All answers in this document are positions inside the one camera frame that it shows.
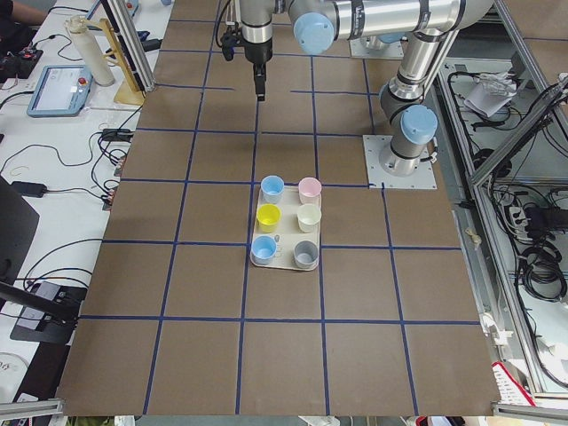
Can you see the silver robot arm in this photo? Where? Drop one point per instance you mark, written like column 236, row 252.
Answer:
column 384, row 40
column 430, row 27

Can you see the grey plastic cup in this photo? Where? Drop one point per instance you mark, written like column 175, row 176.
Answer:
column 306, row 255

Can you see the blue plastic cup on tray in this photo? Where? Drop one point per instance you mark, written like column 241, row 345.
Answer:
column 263, row 250

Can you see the pink plastic cup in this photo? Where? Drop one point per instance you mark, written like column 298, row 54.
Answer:
column 309, row 190

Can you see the aluminium frame post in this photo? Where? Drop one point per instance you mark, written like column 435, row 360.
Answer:
column 132, row 48

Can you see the wooden mug tree stand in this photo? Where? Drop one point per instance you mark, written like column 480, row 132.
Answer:
column 128, row 93

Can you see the cream rectangular tray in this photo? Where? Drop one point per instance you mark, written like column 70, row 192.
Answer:
column 288, row 233

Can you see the black monitor stand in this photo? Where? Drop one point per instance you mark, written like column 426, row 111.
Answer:
column 49, row 311

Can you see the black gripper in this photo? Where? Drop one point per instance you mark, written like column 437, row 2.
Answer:
column 257, row 53

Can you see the blue teach pendant tablet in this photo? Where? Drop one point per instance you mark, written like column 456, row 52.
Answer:
column 61, row 91

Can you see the yellow plastic cup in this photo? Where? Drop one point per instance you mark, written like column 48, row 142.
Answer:
column 268, row 217

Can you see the crumpled white paper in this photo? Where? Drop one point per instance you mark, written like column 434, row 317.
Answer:
column 492, row 92

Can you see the light blue transferred cup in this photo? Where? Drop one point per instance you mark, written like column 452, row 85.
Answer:
column 272, row 188

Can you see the white cylindrical bottle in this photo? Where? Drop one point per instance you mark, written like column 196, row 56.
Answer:
column 86, row 44

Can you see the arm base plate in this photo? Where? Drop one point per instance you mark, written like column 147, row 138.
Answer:
column 393, row 52
column 385, row 170

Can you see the white plastic cup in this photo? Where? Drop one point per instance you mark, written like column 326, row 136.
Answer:
column 308, row 217

